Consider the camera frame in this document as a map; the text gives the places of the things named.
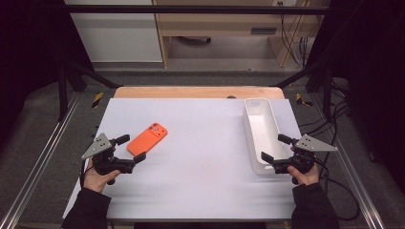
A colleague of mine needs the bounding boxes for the black cable bundle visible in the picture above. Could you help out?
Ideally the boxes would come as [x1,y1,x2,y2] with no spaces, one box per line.
[297,77,361,222]

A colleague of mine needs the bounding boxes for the orange phone case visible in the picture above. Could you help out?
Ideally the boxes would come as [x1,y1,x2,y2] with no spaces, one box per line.
[126,122,169,157]

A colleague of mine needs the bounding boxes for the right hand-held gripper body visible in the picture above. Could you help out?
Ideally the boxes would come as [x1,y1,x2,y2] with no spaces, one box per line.
[272,134,339,175]

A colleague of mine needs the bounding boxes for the white plastic bin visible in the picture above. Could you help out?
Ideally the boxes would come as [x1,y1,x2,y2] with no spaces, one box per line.
[242,97,296,176]

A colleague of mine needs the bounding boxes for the metal floor rail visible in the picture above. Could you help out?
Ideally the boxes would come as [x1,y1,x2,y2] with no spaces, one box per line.
[309,92,387,229]
[0,91,82,229]

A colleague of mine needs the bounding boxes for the black horizontal frame bar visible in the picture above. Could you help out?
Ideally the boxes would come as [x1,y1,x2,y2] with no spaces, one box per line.
[63,4,332,15]

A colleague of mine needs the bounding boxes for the black frame strut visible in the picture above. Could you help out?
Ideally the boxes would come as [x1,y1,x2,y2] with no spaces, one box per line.
[57,60,123,122]
[269,59,334,119]

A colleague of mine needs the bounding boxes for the black curtain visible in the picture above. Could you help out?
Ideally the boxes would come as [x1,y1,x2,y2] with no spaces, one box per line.
[0,0,94,146]
[305,0,405,187]

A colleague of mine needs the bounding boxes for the white cabinet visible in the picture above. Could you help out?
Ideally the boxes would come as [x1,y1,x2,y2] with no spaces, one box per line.
[63,0,163,63]

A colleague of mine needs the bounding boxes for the dark object under desk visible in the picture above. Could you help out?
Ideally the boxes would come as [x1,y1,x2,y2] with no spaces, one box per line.
[176,35,213,45]

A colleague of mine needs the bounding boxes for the light wooden desk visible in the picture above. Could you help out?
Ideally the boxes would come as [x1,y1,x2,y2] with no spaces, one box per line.
[152,0,332,69]

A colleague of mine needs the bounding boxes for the hanging black cables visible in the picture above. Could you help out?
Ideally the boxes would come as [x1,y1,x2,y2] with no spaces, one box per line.
[277,1,321,69]

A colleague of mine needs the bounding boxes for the grey desk label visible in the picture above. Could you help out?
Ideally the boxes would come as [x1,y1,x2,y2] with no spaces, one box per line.
[249,27,278,35]

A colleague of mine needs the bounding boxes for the person's left hand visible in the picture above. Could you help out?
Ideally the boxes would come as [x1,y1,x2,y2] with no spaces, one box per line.
[82,157,122,195]

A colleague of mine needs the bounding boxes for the yellow black tape marker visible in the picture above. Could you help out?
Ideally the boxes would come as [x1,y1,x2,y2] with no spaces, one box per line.
[295,93,314,108]
[91,92,105,109]

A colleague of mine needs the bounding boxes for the wooden table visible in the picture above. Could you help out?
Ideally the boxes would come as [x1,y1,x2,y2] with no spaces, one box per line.
[113,86,286,100]

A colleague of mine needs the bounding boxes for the person's right hand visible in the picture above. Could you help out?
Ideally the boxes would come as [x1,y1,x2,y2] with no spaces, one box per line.
[287,164,321,187]

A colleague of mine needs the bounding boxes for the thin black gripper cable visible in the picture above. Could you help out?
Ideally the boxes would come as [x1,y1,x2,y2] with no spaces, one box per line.
[78,158,96,189]

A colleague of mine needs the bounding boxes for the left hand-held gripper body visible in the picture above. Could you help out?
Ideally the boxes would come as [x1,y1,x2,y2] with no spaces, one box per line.
[80,133,136,176]

